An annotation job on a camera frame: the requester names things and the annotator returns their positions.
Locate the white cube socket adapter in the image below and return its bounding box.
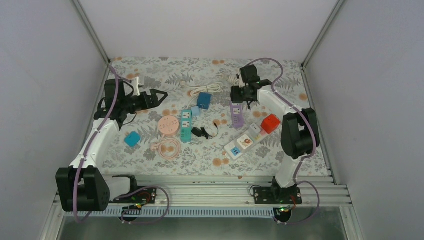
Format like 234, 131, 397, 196
248, 123, 262, 139

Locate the blue square plug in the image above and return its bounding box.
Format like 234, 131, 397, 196
124, 131, 141, 147

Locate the white multicolour power strip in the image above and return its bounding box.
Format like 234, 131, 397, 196
223, 123, 281, 160

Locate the teal power strip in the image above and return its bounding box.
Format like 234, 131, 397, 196
180, 109, 192, 143

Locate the black plug adapter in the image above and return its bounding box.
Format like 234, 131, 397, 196
191, 122, 219, 140

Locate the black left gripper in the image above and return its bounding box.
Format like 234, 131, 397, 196
121, 89, 168, 114

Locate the aluminium rail base frame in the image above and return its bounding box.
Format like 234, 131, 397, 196
54, 175, 353, 208

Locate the dark blue cube socket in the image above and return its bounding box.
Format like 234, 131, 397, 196
197, 92, 212, 110

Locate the white coiled cable left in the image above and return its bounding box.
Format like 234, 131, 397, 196
183, 81, 225, 110

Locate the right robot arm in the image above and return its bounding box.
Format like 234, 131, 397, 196
230, 64, 320, 204

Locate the white coiled cable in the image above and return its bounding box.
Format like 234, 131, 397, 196
226, 74, 241, 88
183, 81, 225, 110

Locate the floral patterned table mat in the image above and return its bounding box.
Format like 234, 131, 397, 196
100, 57, 291, 176

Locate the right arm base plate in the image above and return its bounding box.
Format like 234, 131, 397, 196
252, 185, 303, 205

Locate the pink round power socket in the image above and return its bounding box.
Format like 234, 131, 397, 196
157, 115, 180, 137

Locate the white coiled cable right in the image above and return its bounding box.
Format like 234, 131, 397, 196
226, 74, 241, 88

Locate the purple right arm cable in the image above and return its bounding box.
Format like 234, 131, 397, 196
246, 57, 322, 227

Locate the blue slotted cable duct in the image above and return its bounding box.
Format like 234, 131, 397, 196
64, 207, 282, 219

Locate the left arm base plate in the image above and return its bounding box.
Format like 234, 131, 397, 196
110, 186, 158, 205

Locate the light blue small plug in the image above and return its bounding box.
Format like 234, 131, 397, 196
190, 105, 201, 117

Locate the purple power strip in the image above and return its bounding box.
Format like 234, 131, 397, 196
229, 102, 244, 129

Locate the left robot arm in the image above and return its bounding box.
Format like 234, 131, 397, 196
55, 78, 168, 213

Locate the red cube socket adapter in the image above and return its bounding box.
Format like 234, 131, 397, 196
260, 114, 281, 134

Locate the white cartoon cube plug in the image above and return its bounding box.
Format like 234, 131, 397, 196
235, 134, 253, 153

